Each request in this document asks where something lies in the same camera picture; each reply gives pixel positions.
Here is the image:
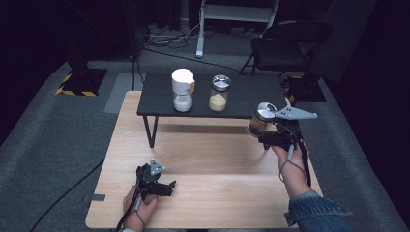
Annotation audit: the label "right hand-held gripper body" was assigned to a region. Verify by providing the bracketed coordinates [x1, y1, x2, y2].
[265, 105, 318, 152]

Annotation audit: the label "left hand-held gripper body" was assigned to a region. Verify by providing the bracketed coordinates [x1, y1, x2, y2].
[134, 159, 167, 197]

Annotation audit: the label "silver-lidded jar brown powder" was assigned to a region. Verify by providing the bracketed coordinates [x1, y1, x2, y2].
[247, 101, 278, 139]

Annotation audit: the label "black shelf with metal legs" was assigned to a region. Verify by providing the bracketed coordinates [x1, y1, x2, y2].
[136, 72, 293, 151]

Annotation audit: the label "silver-lidded jar yellow powder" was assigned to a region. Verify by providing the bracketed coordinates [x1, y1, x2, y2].
[208, 74, 232, 113]

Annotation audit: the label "white-lidded glass jar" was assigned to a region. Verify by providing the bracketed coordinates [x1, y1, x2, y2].
[171, 68, 196, 113]

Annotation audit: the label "person's left hand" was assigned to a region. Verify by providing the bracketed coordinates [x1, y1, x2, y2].
[123, 187, 159, 231]

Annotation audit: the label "person's right hand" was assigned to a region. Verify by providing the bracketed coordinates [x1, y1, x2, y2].
[272, 146, 308, 191]

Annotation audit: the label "black stand base hazard stripes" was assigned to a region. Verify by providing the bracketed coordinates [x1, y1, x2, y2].
[55, 62, 108, 98]
[283, 74, 328, 109]

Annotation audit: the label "black folding chair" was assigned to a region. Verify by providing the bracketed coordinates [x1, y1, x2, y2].
[240, 19, 335, 81]

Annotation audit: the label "person's beige trousers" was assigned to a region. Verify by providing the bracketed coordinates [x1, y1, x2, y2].
[146, 228, 263, 232]

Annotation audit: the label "blue denim sleeve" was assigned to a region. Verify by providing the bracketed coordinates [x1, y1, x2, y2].
[283, 189, 354, 232]

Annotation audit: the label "black upright pole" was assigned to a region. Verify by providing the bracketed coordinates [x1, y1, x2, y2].
[124, 0, 145, 92]

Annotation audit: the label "left hand-held gripper cable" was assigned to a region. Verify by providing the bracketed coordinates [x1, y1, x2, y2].
[115, 186, 145, 232]

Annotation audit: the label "hand-held gripper cable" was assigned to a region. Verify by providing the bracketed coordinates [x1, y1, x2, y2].
[115, 186, 145, 232]
[278, 124, 312, 189]

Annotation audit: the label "right hand-held gripper cable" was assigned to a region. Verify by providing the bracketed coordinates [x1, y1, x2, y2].
[278, 124, 312, 189]

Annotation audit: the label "long black floor cable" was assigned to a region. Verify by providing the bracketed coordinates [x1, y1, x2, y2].
[143, 46, 244, 74]

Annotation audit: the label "white metal stand frame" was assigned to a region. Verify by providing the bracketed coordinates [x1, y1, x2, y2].
[195, 0, 280, 60]

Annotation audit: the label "bundle of floor cables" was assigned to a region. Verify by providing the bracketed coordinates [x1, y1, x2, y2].
[141, 21, 201, 50]

